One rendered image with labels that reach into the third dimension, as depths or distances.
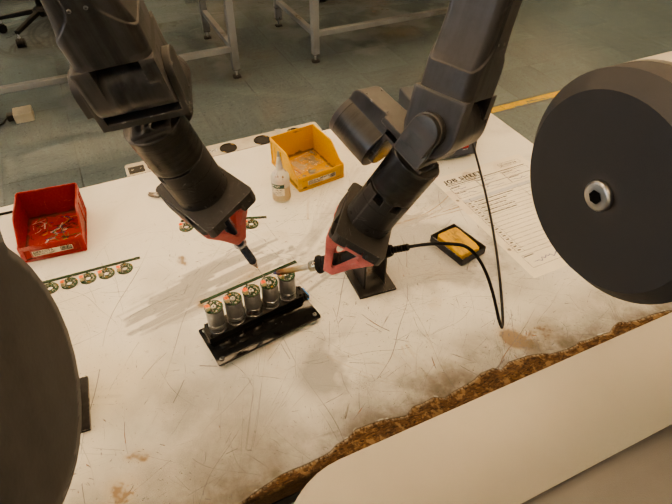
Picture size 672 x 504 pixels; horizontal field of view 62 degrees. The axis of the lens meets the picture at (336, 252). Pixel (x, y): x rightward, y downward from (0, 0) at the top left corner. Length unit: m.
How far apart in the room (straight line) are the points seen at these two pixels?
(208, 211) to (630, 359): 0.41
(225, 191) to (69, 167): 2.15
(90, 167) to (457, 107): 2.27
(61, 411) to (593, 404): 0.27
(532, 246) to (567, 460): 0.70
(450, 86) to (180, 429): 0.51
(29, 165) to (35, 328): 2.65
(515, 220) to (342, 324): 0.39
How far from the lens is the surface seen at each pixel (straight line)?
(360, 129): 0.61
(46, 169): 2.76
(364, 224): 0.64
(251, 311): 0.80
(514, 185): 1.13
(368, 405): 0.74
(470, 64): 0.54
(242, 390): 0.76
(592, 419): 0.34
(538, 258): 0.98
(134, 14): 0.47
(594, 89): 0.18
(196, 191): 0.58
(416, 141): 0.55
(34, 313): 0.18
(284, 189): 1.02
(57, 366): 0.19
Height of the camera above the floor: 1.38
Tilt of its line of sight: 42 degrees down
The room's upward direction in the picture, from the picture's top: straight up
